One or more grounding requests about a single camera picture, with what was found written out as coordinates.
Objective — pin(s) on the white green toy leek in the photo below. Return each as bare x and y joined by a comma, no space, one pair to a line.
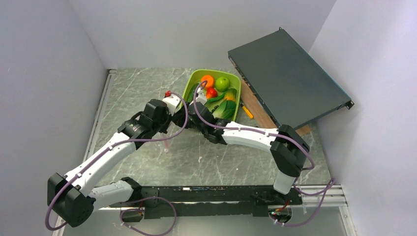
225,110

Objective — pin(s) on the green plastic tray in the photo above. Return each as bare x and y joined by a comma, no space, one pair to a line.
222,92

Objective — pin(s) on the clear zip top bag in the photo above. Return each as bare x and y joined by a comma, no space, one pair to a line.
163,140

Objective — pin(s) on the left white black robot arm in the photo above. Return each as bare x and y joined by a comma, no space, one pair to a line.
74,196

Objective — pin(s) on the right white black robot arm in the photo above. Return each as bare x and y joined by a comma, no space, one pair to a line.
286,146

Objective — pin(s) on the green toy cucumber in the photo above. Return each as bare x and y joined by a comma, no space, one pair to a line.
190,95

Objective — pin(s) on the red toy pepper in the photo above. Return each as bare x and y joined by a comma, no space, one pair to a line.
211,93

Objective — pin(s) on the orange toy fruit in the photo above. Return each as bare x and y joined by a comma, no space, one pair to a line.
208,81

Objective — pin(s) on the yellow green toy mango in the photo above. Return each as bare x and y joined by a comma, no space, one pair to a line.
230,95

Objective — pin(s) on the green toy apple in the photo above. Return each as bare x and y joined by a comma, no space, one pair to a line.
222,84

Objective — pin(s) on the brown wooden board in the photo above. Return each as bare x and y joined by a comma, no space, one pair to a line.
253,105

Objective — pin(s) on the dark rack server chassis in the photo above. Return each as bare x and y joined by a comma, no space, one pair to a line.
290,85

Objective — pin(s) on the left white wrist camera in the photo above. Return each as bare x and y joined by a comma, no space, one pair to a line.
173,102

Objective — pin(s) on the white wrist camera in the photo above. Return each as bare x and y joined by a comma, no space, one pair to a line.
200,97
173,102

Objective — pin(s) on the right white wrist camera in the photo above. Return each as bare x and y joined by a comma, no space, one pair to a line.
200,97

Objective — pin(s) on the yellow handled screwdriver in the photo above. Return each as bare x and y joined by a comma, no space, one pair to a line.
248,113

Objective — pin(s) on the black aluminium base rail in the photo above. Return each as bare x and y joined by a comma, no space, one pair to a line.
155,202

